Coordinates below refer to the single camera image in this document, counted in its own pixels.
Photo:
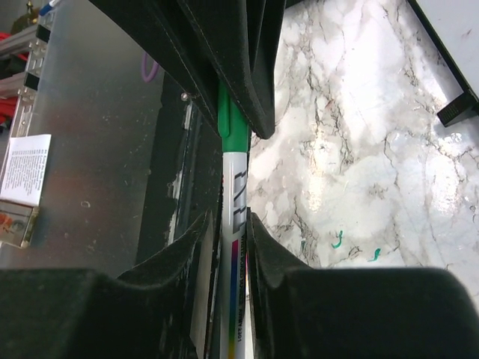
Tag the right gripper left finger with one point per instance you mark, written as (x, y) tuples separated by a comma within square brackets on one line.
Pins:
[(161, 308)]

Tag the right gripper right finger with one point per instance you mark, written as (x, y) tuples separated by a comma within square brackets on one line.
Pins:
[(301, 312)]

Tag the green whiteboard marker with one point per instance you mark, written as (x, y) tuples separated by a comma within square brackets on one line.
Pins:
[(232, 271)]

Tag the green marker cap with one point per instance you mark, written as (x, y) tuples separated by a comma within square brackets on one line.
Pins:
[(232, 127)]

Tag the black framed whiteboard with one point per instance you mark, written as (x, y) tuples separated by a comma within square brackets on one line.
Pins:
[(453, 28)]

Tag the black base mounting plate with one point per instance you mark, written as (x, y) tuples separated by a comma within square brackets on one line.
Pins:
[(184, 173)]

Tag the white printed paper sheet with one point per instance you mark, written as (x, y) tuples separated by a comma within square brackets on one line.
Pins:
[(25, 169)]

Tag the aluminium extrusion rail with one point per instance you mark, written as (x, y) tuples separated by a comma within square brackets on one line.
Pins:
[(22, 60)]

